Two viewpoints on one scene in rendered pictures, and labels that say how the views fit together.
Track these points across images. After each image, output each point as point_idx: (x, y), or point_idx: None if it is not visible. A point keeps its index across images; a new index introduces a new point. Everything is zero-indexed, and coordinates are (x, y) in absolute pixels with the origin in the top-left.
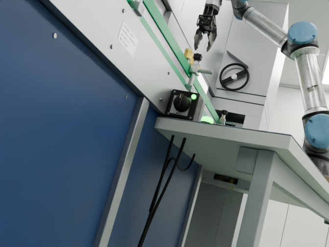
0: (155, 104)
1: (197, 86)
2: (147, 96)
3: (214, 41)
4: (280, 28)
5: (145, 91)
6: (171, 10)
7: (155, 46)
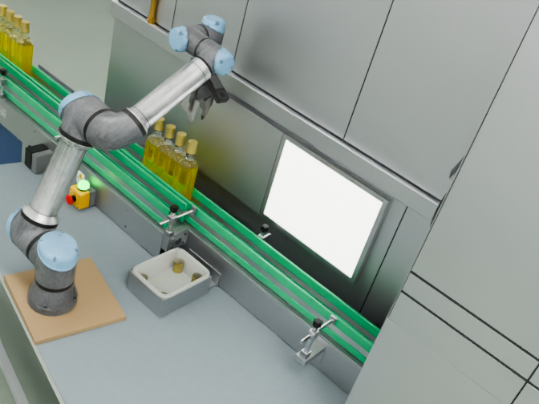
0: None
1: (90, 151)
2: (22, 141)
3: (190, 110)
4: (146, 95)
5: (19, 138)
6: None
7: (18, 113)
